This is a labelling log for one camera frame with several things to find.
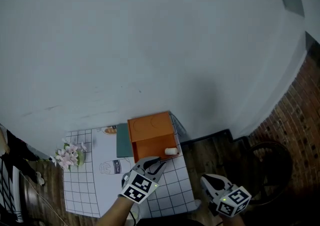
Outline black skirting board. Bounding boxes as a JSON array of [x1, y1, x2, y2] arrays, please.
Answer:
[[179, 128, 251, 146]]

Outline orange cabinet case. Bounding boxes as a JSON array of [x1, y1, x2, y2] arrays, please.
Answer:
[[127, 111, 175, 143]]

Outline white grid tablecloth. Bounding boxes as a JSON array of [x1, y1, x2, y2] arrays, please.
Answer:
[[62, 126, 196, 218]]

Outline pink flowers in pot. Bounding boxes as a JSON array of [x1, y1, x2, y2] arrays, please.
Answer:
[[49, 138, 88, 172]]

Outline grey flat book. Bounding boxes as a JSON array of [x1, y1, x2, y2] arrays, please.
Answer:
[[116, 122, 134, 158]]

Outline round wicker chair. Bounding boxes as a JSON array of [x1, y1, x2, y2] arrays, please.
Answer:
[[246, 141, 294, 206]]

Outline white floor cable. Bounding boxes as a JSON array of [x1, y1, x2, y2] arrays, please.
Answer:
[[18, 169, 69, 226]]

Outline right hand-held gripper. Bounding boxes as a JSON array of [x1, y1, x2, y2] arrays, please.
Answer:
[[201, 173, 252, 218]]

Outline black metal railing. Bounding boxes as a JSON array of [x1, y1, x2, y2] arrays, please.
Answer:
[[0, 156, 25, 223]]

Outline person's right forearm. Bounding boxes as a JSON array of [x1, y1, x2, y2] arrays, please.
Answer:
[[219, 213, 247, 226]]

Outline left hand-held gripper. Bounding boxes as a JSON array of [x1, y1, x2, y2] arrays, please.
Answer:
[[121, 156, 167, 205]]

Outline person's left forearm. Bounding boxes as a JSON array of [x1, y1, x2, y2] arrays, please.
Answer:
[[96, 194, 137, 226]]

